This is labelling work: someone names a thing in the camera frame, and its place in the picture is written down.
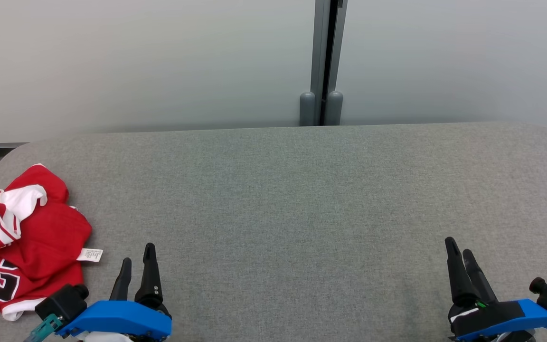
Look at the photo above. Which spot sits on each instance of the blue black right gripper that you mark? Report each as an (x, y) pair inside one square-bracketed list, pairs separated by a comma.
[(501, 318)]

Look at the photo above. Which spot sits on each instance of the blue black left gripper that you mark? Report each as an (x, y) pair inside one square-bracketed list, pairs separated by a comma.
[(121, 318)]

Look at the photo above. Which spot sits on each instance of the red basketball jersey white sleeves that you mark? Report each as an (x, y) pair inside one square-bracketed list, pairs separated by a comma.
[(41, 242)]

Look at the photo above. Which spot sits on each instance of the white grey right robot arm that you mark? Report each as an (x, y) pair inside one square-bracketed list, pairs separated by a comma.
[(515, 337)]

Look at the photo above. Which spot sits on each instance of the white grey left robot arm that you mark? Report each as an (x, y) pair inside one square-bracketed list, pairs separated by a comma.
[(102, 337)]

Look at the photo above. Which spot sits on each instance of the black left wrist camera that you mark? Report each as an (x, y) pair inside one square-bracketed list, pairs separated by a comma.
[(62, 301)]

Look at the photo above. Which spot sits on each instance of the grey metal partition post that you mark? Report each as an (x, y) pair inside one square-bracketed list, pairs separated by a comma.
[(320, 47)]

